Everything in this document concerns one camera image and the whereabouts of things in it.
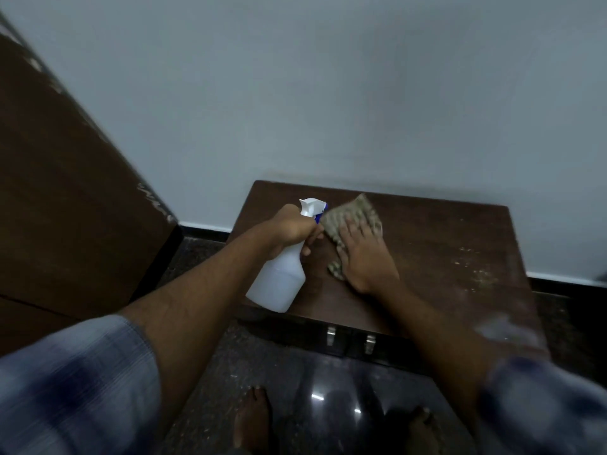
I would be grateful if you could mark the person's right hand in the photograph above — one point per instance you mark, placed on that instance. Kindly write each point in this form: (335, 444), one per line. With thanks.
(367, 262)

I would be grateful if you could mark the person's left hand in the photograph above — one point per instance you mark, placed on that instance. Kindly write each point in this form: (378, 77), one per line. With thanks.
(289, 227)

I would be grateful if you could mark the person's left fingers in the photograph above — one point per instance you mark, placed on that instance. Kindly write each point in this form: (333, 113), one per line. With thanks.
(314, 235)

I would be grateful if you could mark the person's right fingers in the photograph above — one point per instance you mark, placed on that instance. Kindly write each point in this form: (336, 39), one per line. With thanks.
(360, 234)

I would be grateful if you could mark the grey patterned cleaning cloth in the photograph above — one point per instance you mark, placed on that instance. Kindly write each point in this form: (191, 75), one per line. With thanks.
(336, 222)

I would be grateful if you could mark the white spray bottle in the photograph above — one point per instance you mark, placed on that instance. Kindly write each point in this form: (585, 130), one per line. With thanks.
(280, 279)

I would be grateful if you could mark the person's right forearm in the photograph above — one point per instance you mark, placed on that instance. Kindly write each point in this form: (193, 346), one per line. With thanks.
(441, 336)

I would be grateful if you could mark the person's left forearm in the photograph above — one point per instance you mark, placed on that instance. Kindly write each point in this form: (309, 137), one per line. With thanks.
(204, 298)

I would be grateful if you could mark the dark wooden drawer table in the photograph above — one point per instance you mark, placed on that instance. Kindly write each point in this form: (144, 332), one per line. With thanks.
(441, 251)

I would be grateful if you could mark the person's left foot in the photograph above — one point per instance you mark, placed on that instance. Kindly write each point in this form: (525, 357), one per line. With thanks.
(253, 421)

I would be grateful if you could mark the person's foot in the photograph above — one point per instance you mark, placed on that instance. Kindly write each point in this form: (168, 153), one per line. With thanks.
(253, 421)
(424, 433)

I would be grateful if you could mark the person's right foot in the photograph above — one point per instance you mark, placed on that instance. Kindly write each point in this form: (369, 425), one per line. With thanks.
(424, 433)

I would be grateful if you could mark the brown wooden wardrobe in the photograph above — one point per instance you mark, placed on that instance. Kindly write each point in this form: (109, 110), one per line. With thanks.
(71, 194)

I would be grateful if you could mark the blue plaid shirt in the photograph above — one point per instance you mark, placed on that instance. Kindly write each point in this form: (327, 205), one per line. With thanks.
(71, 383)

